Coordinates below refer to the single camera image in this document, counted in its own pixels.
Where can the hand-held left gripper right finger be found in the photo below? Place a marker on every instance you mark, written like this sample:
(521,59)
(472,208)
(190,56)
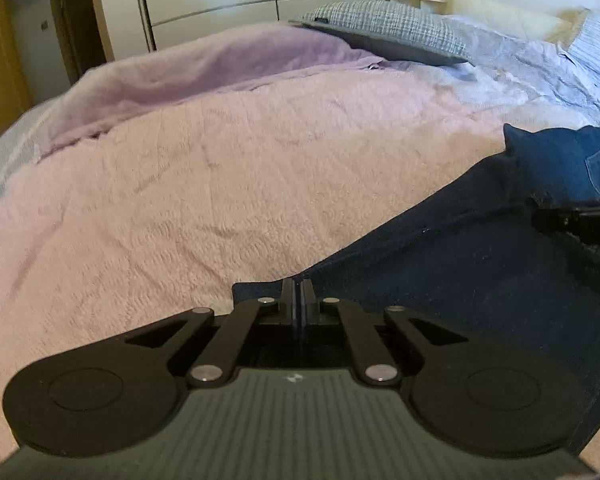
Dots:
(309,305)

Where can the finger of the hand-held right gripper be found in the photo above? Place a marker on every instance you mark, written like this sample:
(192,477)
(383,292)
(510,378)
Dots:
(552,220)

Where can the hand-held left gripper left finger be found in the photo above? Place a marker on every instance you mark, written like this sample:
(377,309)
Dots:
(288,305)

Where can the dark blue denim jeans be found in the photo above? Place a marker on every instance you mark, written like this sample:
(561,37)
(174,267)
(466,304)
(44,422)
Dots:
(430,270)

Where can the light blue bed sheet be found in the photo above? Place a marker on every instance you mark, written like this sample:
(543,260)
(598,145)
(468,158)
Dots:
(520,70)

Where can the pink fleece blanket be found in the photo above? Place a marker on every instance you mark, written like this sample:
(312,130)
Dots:
(205,175)

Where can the blue striped pillow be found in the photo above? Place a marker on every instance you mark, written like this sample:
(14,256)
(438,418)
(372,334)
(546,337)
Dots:
(597,55)

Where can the cream headboard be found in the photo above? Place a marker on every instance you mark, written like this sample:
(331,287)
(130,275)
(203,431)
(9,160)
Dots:
(505,15)

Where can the grey checked pillow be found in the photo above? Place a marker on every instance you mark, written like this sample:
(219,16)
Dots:
(395,27)

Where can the lilac blanket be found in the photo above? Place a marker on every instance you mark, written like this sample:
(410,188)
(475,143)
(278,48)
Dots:
(205,70)

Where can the grey white patterned bedspread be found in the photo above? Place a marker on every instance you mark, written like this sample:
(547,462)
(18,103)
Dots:
(10,147)

